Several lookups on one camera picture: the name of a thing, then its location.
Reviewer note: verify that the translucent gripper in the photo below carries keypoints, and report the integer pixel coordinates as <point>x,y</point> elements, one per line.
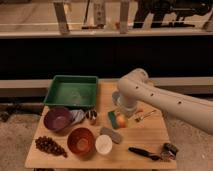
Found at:
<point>127,112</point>

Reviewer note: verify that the red yellow apple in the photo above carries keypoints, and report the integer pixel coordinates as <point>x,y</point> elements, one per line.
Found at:
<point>121,121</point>

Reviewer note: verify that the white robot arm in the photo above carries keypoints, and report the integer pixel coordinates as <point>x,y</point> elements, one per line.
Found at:
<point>134,87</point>

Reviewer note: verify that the red bowl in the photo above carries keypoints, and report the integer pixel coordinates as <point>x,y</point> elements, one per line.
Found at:
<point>81,141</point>

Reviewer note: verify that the purple bowl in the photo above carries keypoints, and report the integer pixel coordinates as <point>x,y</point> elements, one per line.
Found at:
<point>57,118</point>

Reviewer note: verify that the green sponge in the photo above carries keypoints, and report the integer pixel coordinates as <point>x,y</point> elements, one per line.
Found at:
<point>112,119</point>

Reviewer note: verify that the white round cup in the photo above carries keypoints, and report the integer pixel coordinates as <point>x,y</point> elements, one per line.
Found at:
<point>103,144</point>

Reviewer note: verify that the grey crumpled cloth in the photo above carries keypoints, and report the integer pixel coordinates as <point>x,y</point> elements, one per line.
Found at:
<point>77,116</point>

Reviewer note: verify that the dark small object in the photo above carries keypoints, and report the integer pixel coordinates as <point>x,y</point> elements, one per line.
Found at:
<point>172,148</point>

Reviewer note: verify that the green plastic tray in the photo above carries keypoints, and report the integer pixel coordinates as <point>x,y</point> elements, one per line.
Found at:
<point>72,91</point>

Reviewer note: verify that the bunch of dark grapes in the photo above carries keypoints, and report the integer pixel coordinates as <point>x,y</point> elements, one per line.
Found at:
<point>48,145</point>

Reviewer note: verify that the black handled brush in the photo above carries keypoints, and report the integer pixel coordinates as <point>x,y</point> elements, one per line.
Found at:
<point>145,153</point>

